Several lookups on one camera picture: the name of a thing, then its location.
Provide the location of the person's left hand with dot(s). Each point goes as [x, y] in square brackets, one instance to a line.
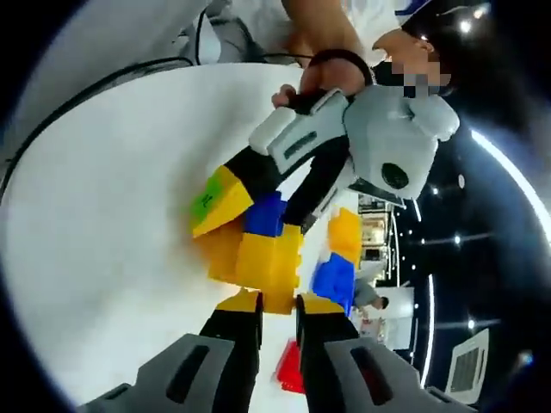
[331, 73]

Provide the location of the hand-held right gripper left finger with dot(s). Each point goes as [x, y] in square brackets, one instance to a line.
[232, 344]

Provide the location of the ceiling air conditioner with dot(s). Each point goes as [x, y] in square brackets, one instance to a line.
[469, 363]

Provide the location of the yellow toy block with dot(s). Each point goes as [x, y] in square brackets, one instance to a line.
[267, 271]

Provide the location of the small blue toy block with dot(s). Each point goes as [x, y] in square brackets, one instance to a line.
[262, 215]

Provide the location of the blue plastic bin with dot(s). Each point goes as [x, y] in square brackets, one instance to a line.
[333, 279]

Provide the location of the person's white clothing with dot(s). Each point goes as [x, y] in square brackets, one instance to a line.
[228, 21]

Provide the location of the red plastic bin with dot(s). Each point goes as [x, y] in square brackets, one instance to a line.
[292, 370]

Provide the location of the yellow plastic bin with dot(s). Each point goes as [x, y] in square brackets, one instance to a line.
[346, 234]

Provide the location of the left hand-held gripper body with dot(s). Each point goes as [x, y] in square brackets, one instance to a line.
[387, 142]

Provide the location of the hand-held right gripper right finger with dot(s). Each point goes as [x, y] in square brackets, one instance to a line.
[327, 344]

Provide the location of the person's head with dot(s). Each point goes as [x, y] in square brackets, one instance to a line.
[404, 45]

